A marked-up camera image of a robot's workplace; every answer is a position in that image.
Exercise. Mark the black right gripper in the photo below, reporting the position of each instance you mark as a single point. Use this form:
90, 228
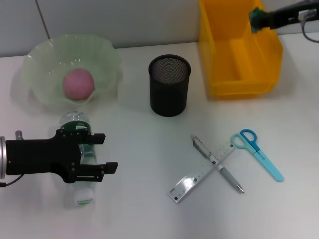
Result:
286, 16

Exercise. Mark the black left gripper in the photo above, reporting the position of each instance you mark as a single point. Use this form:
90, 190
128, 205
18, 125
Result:
37, 156

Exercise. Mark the clear green-label water bottle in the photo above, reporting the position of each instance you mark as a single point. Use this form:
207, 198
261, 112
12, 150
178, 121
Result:
74, 122

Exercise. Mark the pink peach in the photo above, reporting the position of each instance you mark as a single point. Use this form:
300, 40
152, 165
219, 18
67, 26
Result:
78, 84

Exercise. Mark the blue scissors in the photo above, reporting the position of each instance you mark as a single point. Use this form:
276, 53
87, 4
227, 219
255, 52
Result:
269, 166

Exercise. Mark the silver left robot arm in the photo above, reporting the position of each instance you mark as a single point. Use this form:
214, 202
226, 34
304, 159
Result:
2, 156

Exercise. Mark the black mesh pen holder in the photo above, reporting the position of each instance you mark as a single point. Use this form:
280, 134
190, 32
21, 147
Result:
169, 99

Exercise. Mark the transparent plastic ruler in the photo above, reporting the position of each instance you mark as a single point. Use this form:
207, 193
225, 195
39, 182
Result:
187, 184

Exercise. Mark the grey white pen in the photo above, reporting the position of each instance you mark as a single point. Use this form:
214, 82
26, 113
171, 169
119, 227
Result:
228, 175

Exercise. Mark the yellow plastic storage bin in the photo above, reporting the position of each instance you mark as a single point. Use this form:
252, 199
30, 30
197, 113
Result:
249, 62

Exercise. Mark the pale green wavy bowl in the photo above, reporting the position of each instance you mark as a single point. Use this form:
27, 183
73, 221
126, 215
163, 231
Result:
104, 62

